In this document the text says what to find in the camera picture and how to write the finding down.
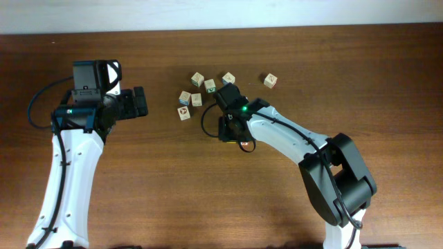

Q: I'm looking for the wooden block plain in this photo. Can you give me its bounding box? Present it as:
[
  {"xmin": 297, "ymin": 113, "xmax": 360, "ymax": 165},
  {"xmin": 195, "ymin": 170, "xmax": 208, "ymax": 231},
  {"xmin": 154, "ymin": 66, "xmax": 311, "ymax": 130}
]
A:
[{"xmin": 191, "ymin": 93, "xmax": 203, "ymax": 107}]

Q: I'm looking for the wooden block green letter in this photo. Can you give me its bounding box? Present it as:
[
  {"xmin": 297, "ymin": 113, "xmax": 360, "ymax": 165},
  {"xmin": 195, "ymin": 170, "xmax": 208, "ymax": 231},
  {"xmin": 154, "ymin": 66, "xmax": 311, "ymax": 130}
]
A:
[{"xmin": 204, "ymin": 79, "xmax": 217, "ymax": 93}]

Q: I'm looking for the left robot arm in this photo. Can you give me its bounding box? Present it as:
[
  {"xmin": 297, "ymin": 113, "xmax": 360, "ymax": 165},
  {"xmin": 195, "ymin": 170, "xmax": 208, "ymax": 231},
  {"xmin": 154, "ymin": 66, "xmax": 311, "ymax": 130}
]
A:
[{"xmin": 26, "ymin": 59, "xmax": 148, "ymax": 248}]

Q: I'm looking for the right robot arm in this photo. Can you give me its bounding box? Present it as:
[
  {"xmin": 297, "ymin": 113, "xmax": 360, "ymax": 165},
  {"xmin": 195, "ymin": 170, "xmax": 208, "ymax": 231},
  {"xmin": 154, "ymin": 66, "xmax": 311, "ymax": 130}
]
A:
[{"xmin": 213, "ymin": 84, "xmax": 377, "ymax": 248}]

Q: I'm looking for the wooden block brown picture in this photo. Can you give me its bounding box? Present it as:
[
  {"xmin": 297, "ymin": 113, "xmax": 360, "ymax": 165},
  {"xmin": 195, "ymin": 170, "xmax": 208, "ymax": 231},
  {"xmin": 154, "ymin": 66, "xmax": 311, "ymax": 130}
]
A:
[{"xmin": 177, "ymin": 106, "xmax": 191, "ymax": 121}]

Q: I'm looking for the wooden block blue top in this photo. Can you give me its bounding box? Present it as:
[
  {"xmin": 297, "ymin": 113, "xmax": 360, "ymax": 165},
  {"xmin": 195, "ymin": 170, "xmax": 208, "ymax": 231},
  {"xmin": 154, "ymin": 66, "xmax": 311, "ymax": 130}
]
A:
[{"xmin": 222, "ymin": 72, "xmax": 235, "ymax": 85}]

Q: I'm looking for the wooden block blue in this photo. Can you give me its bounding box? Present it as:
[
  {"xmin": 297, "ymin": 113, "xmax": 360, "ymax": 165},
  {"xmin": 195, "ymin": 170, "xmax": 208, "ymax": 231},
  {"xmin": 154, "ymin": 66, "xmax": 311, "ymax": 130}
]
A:
[
  {"xmin": 179, "ymin": 91, "xmax": 192, "ymax": 106},
  {"xmin": 222, "ymin": 72, "xmax": 235, "ymax": 85}
]

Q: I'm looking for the wooden block blue left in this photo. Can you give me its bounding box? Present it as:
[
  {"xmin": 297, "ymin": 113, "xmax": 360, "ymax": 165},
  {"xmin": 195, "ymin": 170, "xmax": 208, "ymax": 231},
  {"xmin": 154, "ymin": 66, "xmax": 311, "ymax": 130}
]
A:
[{"xmin": 179, "ymin": 91, "xmax": 192, "ymax": 106}]

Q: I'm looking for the wooden block green top-left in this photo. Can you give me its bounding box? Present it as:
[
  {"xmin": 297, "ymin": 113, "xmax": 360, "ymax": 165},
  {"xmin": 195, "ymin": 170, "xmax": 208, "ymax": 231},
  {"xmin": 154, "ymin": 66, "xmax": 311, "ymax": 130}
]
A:
[{"xmin": 190, "ymin": 72, "xmax": 204, "ymax": 87}]

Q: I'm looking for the wooden block far right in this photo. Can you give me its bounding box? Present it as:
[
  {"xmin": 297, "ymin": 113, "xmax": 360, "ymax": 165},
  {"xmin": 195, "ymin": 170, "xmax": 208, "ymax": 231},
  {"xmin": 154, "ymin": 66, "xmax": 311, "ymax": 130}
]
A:
[{"xmin": 264, "ymin": 73, "xmax": 278, "ymax": 89}]

